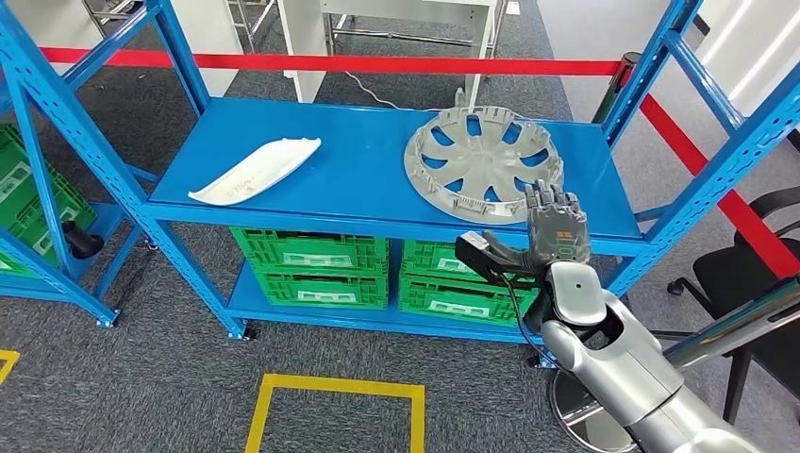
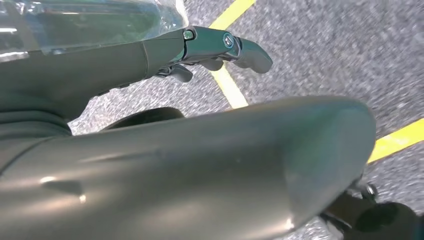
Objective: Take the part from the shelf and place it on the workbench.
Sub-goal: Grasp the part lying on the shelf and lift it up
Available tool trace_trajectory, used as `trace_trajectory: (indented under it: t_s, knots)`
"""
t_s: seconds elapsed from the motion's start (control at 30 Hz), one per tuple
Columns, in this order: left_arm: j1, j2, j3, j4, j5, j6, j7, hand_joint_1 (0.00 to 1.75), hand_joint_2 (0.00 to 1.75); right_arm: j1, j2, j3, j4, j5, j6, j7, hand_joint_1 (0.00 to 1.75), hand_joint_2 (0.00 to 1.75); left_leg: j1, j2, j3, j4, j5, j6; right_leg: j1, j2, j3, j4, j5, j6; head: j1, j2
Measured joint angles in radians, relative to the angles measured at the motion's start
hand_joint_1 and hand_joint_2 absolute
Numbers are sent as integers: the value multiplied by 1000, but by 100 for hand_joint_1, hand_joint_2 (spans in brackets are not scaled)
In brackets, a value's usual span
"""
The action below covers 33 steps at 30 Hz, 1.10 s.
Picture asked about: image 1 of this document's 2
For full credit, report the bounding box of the grey plastic wheel hubcap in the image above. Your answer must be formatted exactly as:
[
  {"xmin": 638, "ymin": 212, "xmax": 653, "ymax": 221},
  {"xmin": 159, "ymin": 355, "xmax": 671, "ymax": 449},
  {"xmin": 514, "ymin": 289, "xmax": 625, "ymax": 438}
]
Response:
[{"xmin": 403, "ymin": 106, "xmax": 566, "ymax": 227}]

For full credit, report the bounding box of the blue metal shelf rack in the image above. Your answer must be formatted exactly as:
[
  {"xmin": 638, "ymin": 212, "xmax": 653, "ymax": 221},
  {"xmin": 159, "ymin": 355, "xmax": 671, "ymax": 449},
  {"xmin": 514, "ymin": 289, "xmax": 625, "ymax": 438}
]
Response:
[
  {"xmin": 0, "ymin": 0, "xmax": 800, "ymax": 370},
  {"xmin": 0, "ymin": 68, "xmax": 151, "ymax": 329}
]

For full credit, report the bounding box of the white plastic trim part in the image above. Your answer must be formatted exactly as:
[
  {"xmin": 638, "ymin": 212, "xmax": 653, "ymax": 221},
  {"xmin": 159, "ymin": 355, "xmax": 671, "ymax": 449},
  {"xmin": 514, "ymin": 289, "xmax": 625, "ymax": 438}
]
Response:
[{"xmin": 187, "ymin": 137, "xmax": 323, "ymax": 208}]

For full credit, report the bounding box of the green plastic crate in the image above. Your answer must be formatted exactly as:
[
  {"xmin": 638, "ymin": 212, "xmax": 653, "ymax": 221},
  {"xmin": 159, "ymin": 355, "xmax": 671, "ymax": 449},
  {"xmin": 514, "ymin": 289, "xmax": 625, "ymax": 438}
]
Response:
[
  {"xmin": 399, "ymin": 239, "xmax": 539, "ymax": 286},
  {"xmin": 397, "ymin": 275, "xmax": 540, "ymax": 327},
  {"xmin": 0, "ymin": 246, "xmax": 39, "ymax": 279},
  {"xmin": 253, "ymin": 268, "xmax": 390, "ymax": 310},
  {"xmin": 229, "ymin": 226, "xmax": 390, "ymax": 279},
  {"xmin": 0, "ymin": 122, "xmax": 98, "ymax": 255}
]

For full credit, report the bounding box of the black ribbed tube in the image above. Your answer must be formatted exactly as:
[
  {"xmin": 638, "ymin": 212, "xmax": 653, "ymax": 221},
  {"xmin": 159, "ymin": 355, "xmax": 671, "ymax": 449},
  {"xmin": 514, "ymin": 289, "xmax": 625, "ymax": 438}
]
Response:
[{"xmin": 62, "ymin": 220, "xmax": 107, "ymax": 260}]

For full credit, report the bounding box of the black office chair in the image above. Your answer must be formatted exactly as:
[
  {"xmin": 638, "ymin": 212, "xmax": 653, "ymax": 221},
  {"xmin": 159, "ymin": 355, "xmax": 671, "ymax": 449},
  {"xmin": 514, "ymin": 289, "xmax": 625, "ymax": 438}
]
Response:
[{"xmin": 649, "ymin": 187, "xmax": 800, "ymax": 427}]

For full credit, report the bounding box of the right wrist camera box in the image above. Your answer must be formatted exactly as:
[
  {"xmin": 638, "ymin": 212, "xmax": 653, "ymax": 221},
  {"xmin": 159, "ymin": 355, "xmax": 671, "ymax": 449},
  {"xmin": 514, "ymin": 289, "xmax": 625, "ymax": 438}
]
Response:
[{"xmin": 454, "ymin": 231, "xmax": 505, "ymax": 284}]

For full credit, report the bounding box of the white power cable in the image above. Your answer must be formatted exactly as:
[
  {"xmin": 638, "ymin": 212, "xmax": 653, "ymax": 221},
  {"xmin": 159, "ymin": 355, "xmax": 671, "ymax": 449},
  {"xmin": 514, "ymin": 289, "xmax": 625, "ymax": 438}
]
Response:
[{"xmin": 343, "ymin": 72, "xmax": 467, "ymax": 114}]

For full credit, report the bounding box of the black camera cable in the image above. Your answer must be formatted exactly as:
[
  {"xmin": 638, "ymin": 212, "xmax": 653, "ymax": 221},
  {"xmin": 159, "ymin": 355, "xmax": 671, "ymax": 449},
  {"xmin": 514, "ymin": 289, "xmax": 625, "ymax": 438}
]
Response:
[{"xmin": 498, "ymin": 275, "xmax": 558, "ymax": 367}]

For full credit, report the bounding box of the chrome metal frame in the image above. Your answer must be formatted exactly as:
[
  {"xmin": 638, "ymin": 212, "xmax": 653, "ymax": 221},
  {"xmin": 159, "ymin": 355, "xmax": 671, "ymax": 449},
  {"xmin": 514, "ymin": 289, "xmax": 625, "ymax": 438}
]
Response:
[{"xmin": 325, "ymin": 0, "xmax": 501, "ymax": 50}]

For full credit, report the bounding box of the chrome stanchion post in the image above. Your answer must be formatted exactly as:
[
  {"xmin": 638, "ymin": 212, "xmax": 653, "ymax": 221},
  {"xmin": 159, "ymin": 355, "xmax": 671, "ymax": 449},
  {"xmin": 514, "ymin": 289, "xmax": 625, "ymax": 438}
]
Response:
[{"xmin": 548, "ymin": 277, "xmax": 800, "ymax": 453}]

